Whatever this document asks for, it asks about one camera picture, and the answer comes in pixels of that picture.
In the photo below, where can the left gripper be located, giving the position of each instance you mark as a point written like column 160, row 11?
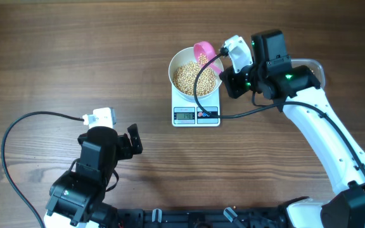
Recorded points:
column 126, row 151

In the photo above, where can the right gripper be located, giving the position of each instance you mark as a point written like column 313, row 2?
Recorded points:
column 230, row 76

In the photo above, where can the pink plastic measuring scoop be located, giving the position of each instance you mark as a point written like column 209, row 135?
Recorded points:
column 203, row 52

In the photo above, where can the white digital kitchen scale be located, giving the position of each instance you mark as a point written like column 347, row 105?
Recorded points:
column 186, row 113

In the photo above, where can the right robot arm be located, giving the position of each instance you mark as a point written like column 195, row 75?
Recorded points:
column 263, row 66

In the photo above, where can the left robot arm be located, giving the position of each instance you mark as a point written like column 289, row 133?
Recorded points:
column 76, row 197

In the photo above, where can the white bowl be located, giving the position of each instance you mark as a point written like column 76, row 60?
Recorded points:
column 185, row 56

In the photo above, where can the clear plastic container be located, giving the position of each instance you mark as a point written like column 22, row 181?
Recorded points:
column 314, row 66

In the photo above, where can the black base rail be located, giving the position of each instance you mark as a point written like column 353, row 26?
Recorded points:
column 157, row 218

